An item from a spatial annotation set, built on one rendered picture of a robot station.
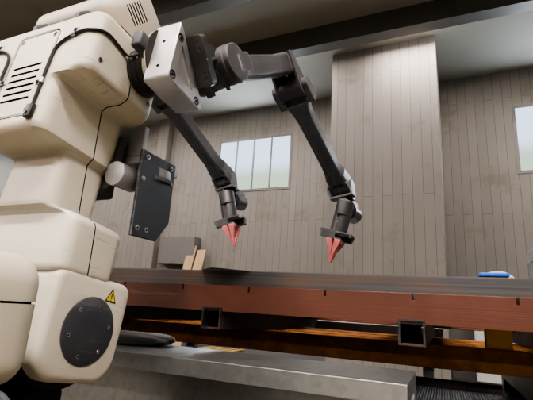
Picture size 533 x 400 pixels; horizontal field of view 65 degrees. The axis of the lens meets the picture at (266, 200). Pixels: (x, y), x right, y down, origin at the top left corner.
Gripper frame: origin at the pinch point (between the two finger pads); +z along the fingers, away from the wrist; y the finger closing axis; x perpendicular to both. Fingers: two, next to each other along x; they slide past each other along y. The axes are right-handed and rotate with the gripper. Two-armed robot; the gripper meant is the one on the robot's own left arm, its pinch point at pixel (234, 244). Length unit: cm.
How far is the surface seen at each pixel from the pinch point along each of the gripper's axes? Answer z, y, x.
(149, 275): 12.2, 9.6, 37.9
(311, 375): 41, -38, 64
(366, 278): 26, -47, 39
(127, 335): 28, 5, 54
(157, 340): 30, -1, 51
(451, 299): 33, -62, 43
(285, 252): -119, 171, -622
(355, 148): -221, -16, -480
